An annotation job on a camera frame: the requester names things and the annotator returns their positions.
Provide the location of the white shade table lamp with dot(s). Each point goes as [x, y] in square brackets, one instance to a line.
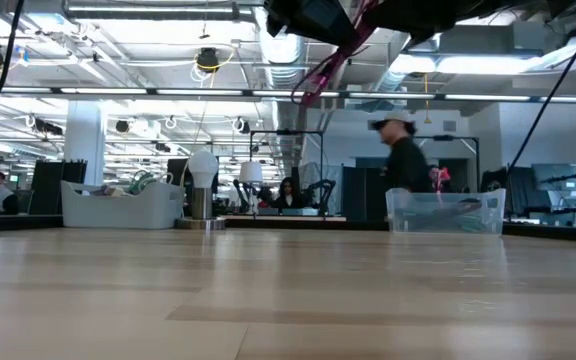
[251, 172]

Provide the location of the black partition panel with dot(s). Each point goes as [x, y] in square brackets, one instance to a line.
[363, 195]
[48, 187]

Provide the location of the light bulb on metal stand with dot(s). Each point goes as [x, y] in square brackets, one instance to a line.
[202, 202]

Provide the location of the long ceiling light strip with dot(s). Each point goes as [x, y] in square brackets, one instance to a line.
[103, 91]

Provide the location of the white round column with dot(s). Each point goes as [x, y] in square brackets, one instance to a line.
[84, 145]

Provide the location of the black office chair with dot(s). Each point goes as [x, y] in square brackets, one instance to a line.
[518, 190]

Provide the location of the clear plastic bin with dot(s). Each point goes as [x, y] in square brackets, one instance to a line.
[495, 222]

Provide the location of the white plastic bin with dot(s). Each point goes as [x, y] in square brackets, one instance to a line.
[118, 212]

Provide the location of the background monitor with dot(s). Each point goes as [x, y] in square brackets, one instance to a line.
[555, 177]

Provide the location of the silver ventilation duct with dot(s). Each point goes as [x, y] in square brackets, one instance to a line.
[393, 80]

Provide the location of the black stand frame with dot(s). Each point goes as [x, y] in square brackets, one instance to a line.
[288, 132]
[453, 137]

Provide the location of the black aluminium rig frame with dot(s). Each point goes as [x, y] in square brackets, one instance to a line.
[28, 222]

